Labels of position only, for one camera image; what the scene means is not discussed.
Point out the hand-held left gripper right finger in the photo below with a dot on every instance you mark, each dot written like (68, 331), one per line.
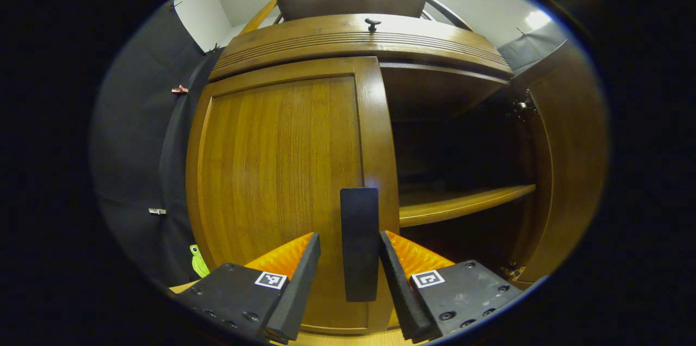
(405, 297)

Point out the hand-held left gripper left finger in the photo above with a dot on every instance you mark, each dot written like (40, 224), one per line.
(299, 291)

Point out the wooden cabinet door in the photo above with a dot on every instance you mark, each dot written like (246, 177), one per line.
(571, 161)
(272, 172)

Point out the wooden double-door shoe cabinet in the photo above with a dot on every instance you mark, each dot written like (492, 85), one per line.
(348, 0)

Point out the wooden cabinet shelf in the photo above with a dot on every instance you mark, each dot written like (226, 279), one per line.
(462, 204)

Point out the metal door hinge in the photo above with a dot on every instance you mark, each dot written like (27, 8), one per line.
(513, 271)
(522, 107)

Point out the green toy frog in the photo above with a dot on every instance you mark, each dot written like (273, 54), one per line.
(198, 264)

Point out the white clip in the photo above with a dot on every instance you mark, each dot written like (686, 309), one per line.
(157, 211)

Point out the black backdrop cloth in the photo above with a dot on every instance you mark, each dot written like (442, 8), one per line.
(527, 52)
(136, 144)

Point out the pink clip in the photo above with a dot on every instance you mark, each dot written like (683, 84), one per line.
(179, 89)

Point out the wooden drawer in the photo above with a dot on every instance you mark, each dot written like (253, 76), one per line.
(326, 41)

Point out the black clip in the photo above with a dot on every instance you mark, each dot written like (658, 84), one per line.
(213, 48)

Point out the black drawer knob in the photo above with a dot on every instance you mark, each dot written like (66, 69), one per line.
(373, 24)

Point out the small ceiling light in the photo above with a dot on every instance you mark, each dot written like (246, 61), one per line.
(537, 19)

